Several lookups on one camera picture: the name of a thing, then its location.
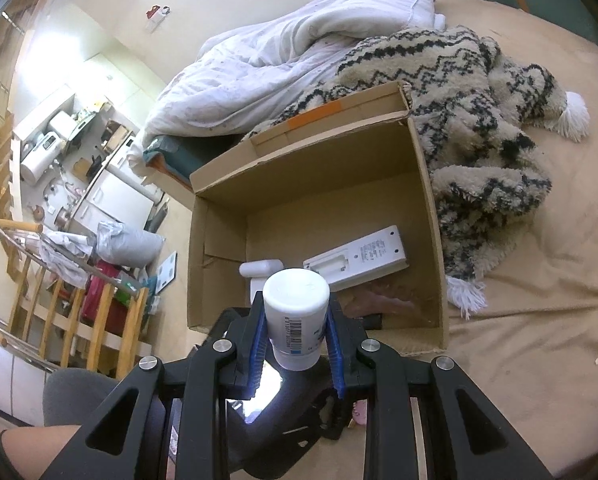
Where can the grey plastic bag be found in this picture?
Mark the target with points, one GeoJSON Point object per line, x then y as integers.
{"type": "Point", "coordinates": [117, 243]}

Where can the white earbuds case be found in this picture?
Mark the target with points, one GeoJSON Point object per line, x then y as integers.
{"type": "Point", "coordinates": [257, 272]}

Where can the white bathroom scale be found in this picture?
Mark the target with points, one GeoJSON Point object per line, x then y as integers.
{"type": "Point", "coordinates": [166, 272]}

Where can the red white wall hook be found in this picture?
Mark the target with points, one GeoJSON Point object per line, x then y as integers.
{"type": "Point", "coordinates": [156, 15]}

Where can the black red lighter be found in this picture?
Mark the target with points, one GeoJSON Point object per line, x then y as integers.
{"type": "Point", "coordinates": [372, 322]}

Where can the white blue-label tube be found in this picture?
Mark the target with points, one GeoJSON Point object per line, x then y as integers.
{"type": "Point", "coordinates": [295, 305]}

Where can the pink heart-shaped case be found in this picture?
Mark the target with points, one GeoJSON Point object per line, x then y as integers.
{"type": "Point", "coordinates": [359, 412]}

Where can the white kitchen appliance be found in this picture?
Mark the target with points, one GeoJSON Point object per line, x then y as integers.
{"type": "Point", "coordinates": [49, 147]}

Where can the white remote control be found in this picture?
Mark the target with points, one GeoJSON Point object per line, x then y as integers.
{"type": "Point", "coordinates": [363, 260]}

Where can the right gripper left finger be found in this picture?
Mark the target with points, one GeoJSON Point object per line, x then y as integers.
{"type": "Point", "coordinates": [128, 436]}

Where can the brown cardboard box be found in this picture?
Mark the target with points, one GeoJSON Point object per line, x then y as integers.
{"type": "Point", "coordinates": [346, 169]}

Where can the white duvet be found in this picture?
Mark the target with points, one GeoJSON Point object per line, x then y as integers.
{"type": "Point", "coordinates": [250, 74]}

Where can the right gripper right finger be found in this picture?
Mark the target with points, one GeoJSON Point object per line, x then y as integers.
{"type": "Point", "coordinates": [419, 413]}

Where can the wooden stair railing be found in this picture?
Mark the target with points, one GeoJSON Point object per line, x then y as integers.
{"type": "Point", "coordinates": [60, 308]}

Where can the teal orange-edged mattress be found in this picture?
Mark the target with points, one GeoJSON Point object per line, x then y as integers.
{"type": "Point", "coordinates": [180, 165]}

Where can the beige black patterned blanket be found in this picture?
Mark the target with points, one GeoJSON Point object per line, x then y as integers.
{"type": "Point", "coordinates": [469, 104]}

